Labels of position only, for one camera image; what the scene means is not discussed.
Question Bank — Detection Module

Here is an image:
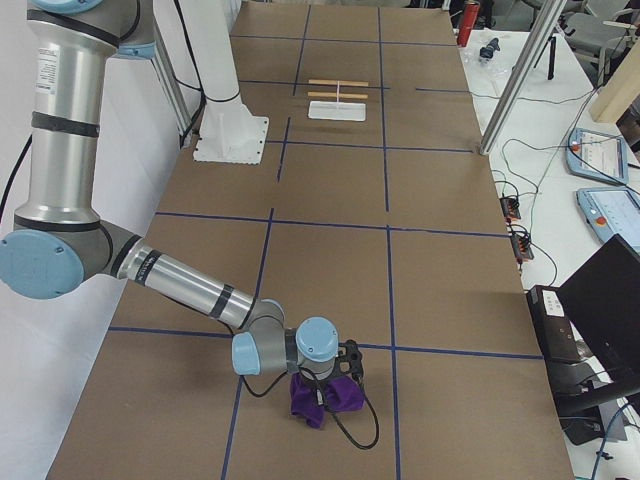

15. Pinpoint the near blue teach pendant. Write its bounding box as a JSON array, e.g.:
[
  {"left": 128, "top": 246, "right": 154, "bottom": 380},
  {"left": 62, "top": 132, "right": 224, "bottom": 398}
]
[{"left": 576, "top": 187, "right": 640, "bottom": 252}]

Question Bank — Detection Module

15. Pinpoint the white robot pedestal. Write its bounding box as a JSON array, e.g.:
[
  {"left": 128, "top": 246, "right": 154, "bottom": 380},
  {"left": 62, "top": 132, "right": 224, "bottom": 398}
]
[{"left": 152, "top": 1, "right": 269, "bottom": 165}]

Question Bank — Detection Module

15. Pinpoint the white rack with wooden bars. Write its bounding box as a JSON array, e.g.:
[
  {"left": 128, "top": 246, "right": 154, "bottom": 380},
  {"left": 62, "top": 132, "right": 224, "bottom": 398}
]
[{"left": 307, "top": 79, "right": 369, "bottom": 122}]

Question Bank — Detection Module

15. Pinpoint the red cylinder bottle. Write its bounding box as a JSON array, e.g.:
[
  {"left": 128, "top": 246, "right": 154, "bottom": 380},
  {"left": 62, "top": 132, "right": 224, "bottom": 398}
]
[{"left": 456, "top": 0, "right": 481, "bottom": 47}]

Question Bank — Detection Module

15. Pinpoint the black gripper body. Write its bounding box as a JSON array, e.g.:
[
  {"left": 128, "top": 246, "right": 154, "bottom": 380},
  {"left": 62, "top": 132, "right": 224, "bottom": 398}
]
[{"left": 298, "top": 364, "right": 345, "bottom": 388}]

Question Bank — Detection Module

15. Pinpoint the far blue teach pendant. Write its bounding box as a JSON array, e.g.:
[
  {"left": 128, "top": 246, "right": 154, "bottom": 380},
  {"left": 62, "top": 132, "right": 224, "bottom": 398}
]
[{"left": 566, "top": 128, "right": 629, "bottom": 185}]

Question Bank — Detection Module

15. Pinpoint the purple towel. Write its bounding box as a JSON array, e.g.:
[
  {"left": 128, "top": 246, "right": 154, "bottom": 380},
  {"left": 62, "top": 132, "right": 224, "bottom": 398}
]
[{"left": 290, "top": 374, "right": 364, "bottom": 429}]

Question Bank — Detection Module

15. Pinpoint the blue teach pendant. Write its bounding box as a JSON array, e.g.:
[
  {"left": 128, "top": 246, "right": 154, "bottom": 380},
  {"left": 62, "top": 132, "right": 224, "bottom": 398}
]
[
  {"left": 566, "top": 128, "right": 629, "bottom": 185},
  {"left": 576, "top": 187, "right": 640, "bottom": 252}
]

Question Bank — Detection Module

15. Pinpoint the dark blue folded umbrella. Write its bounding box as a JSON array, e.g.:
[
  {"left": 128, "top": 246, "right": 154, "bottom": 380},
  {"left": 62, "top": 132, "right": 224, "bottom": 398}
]
[{"left": 479, "top": 37, "right": 500, "bottom": 61}]

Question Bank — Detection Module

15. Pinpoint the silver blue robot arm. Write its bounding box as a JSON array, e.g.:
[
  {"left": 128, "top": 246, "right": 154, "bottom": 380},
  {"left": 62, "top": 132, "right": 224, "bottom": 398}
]
[{"left": 1, "top": 1, "right": 350, "bottom": 388}]

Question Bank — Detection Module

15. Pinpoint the black monitor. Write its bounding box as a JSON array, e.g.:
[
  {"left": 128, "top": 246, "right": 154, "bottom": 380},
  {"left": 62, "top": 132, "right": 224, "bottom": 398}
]
[{"left": 556, "top": 234, "right": 639, "bottom": 416}]

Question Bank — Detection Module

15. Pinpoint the aluminium frame post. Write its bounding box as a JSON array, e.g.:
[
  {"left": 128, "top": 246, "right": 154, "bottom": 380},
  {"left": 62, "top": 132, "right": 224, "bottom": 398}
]
[{"left": 479, "top": 0, "right": 567, "bottom": 155}]

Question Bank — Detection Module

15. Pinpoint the black desktop computer box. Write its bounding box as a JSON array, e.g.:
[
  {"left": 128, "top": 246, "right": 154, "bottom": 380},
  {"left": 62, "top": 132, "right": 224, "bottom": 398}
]
[{"left": 526, "top": 285, "right": 593, "bottom": 365}]

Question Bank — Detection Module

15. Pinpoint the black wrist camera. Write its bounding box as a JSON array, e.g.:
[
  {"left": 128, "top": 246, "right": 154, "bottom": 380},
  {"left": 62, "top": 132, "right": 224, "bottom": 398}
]
[{"left": 337, "top": 339, "right": 364, "bottom": 383}]

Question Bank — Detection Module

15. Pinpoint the orange black connector block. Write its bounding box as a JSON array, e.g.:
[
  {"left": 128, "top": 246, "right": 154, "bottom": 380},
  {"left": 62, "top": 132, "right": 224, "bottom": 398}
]
[{"left": 500, "top": 196, "right": 521, "bottom": 223}]

